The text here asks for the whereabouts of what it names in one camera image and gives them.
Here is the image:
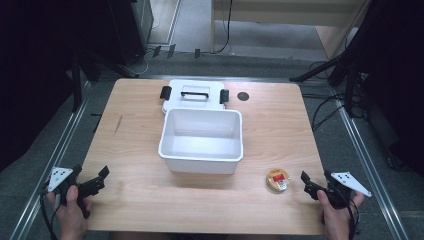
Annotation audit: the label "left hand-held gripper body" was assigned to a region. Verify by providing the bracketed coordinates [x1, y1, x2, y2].
[47, 164, 92, 220]

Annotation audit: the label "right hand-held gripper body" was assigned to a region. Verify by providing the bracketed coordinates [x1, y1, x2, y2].
[323, 169, 373, 210]

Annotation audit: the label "person's right hand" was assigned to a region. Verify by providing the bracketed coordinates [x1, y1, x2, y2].
[316, 189, 366, 240]

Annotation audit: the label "person's left hand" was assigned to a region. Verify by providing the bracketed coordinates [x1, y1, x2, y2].
[46, 185, 93, 240]

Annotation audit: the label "round yellow tin red label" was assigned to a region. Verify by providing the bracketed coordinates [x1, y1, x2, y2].
[265, 167, 291, 194]

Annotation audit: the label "black tripod stand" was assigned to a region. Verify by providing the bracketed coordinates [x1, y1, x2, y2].
[64, 46, 139, 114]
[289, 0, 394, 118]

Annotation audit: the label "white plastic storage box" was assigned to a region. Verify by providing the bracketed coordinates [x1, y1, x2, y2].
[157, 107, 244, 175]

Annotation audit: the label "dark cabinet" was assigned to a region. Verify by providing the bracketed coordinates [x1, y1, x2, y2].
[105, 0, 155, 67]

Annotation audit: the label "light wooden furniture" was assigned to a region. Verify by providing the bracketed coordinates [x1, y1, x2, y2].
[210, 0, 372, 60]

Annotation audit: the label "metal floor rail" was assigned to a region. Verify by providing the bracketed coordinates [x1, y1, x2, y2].
[331, 87, 412, 240]
[9, 80, 92, 240]

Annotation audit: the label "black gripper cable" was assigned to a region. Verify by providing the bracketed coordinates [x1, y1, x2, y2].
[39, 189, 62, 240]
[344, 196, 362, 240]

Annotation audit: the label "black floor cables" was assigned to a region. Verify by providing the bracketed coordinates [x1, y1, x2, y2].
[301, 91, 354, 133]

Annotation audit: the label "white floor cable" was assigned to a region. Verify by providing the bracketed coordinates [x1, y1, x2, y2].
[131, 49, 150, 77]

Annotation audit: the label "white lid with black handle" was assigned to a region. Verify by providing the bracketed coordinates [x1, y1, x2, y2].
[159, 78, 231, 115]

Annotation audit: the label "black hanging cable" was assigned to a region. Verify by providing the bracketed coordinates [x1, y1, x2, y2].
[214, 0, 234, 55]

